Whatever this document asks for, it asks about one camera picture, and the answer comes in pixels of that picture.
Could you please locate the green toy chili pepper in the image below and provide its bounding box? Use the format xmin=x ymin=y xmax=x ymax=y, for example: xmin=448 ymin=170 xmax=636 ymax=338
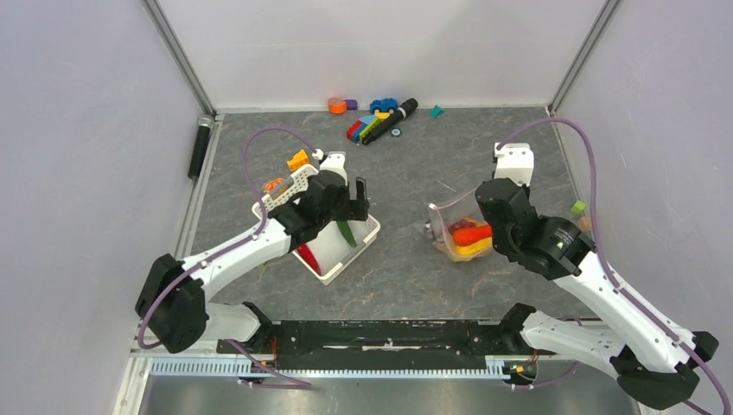
xmin=336 ymin=220 xmax=357 ymax=247

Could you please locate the yellow toy fruit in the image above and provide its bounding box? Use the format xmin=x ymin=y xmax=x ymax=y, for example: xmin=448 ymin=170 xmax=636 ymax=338
xmin=454 ymin=238 xmax=493 ymax=258

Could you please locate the orange toy carrot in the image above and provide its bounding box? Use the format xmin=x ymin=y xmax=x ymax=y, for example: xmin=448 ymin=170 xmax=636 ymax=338
xmin=452 ymin=225 xmax=493 ymax=246

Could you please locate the clear zip top bag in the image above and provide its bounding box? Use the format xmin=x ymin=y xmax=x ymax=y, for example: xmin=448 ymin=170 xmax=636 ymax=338
xmin=426 ymin=188 xmax=493 ymax=262

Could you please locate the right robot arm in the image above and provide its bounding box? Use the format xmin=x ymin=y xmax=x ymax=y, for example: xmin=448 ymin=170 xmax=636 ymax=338
xmin=475 ymin=178 xmax=719 ymax=411

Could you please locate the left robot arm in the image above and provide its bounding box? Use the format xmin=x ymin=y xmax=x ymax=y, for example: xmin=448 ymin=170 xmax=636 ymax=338
xmin=135 ymin=170 xmax=369 ymax=354

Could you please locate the orange toy building block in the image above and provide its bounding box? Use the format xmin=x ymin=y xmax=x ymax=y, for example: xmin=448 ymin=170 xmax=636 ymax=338
xmin=286 ymin=149 xmax=310 ymax=172

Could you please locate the white perforated plastic basket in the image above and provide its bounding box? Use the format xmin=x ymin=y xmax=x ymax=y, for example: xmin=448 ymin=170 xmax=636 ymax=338
xmin=262 ymin=164 xmax=380 ymax=285

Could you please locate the orange toy peeled tangerine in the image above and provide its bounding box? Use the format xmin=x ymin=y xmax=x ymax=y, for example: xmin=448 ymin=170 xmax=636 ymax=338
xmin=263 ymin=177 xmax=284 ymax=194

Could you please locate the red toy chili pepper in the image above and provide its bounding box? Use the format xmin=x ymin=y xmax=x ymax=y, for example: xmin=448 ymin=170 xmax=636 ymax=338
xmin=296 ymin=244 xmax=322 ymax=276

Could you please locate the green toy cube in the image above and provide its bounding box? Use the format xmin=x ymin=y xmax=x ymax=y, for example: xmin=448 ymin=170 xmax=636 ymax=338
xmin=570 ymin=200 xmax=587 ymax=216

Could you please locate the multicolour toy block stack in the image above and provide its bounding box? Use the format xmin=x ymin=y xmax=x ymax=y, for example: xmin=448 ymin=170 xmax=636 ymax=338
xmin=346 ymin=112 xmax=390 ymax=144

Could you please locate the purple toy block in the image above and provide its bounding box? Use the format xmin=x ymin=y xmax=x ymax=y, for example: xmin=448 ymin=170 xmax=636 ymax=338
xmin=345 ymin=99 xmax=358 ymax=111

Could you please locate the blue toy car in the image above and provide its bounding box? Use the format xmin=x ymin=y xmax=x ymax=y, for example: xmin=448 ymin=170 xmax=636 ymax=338
xmin=369 ymin=98 xmax=399 ymax=114

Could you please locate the black microphone on table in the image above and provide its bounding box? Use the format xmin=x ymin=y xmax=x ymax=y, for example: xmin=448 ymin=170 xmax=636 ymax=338
xmin=362 ymin=98 xmax=418 ymax=145

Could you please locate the teal toy block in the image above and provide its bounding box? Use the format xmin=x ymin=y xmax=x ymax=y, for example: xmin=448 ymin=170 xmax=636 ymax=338
xmin=430 ymin=105 xmax=444 ymax=118

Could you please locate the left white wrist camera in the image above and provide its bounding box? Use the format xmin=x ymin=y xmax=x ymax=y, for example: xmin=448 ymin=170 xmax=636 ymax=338
xmin=311 ymin=149 xmax=348 ymax=182

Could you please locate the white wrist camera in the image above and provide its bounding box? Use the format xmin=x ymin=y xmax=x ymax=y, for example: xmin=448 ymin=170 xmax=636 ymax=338
xmin=311 ymin=149 xmax=348 ymax=182
xmin=493 ymin=143 xmax=535 ymax=187

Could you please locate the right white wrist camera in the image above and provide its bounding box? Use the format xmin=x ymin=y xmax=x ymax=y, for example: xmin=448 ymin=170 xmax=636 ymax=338
xmin=493 ymin=143 xmax=535 ymax=187

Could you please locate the black microphone by wall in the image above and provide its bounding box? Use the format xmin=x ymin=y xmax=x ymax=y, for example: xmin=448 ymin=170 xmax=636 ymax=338
xmin=188 ymin=115 xmax=214 ymax=181

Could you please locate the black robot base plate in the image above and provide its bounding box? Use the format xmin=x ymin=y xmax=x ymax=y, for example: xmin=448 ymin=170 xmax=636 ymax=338
xmin=243 ymin=310 xmax=540 ymax=371

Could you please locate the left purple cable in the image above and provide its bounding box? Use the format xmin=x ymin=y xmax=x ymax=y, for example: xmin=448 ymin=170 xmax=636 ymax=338
xmin=137 ymin=126 xmax=322 ymax=389

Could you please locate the purple cable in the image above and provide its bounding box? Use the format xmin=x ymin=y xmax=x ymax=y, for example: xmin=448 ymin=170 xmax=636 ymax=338
xmin=137 ymin=126 xmax=322 ymax=389
xmin=494 ymin=118 xmax=733 ymax=415

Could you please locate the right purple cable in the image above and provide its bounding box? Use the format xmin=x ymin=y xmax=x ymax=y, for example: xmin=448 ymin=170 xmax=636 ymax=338
xmin=494 ymin=118 xmax=733 ymax=415

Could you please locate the white slotted cable duct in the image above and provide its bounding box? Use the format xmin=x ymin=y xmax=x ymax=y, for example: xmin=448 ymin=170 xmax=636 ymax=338
xmin=150 ymin=357 xmax=510 ymax=380

